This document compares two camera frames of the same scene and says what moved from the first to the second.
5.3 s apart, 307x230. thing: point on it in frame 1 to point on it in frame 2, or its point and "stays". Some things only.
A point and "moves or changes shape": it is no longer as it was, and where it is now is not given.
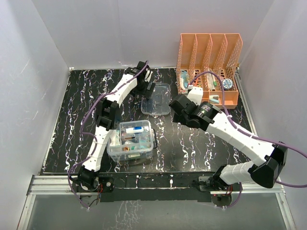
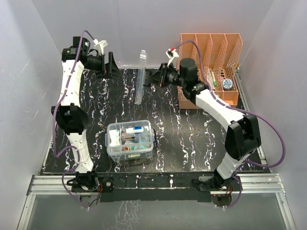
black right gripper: (178, 119) to (157, 78)
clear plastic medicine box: (135, 141) stays
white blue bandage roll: (135, 130) stays
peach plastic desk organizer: (209, 61) stays
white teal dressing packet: (114, 134) stays
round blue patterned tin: (227, 84) stays
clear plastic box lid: (158, 103) moves or changes shape
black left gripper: (146, 92) to (111, 68)
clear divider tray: (132, 136) stays
